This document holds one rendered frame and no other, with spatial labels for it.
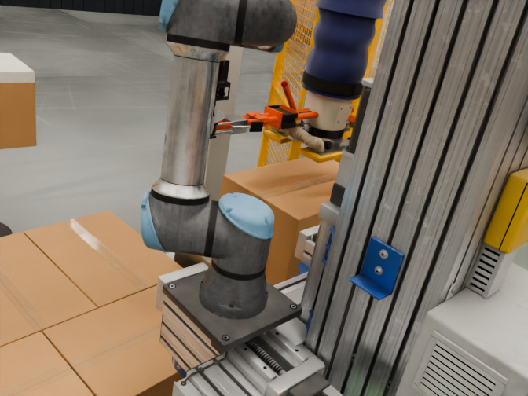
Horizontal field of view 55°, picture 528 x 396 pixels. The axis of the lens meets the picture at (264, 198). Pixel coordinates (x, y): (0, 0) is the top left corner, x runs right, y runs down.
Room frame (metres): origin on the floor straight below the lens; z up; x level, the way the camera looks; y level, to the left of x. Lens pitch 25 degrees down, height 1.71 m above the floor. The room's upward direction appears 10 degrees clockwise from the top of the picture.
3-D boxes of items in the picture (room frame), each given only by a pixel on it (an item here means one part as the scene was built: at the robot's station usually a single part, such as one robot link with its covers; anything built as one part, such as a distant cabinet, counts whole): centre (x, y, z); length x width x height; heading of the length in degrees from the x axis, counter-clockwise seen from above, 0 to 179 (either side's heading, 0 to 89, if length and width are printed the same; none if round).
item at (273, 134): (1.94, -0.10, 1.13); 0.34 x 0.10 x 0.05; 138
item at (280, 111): (1.69, 0.00, 1.24); 0.10 x 0.08 x 0.06; 48
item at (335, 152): (1.82, -0.24, 1.13); 0.34 x 0.10 x 0.05; 138
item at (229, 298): (0.91, 0.03, 1.09); 0.15 x 0.15 x 0.10
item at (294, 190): (1.87, -0.18, 0.75); 0.60 x 0.40 x 0.40; 139
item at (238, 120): (1.53, 0.14, 1.23); 0.07 x 0.07 x 0.04; 48
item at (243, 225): (0.91, 0.03, 1.20); 0.13 x 0.12 x 0.14; 96
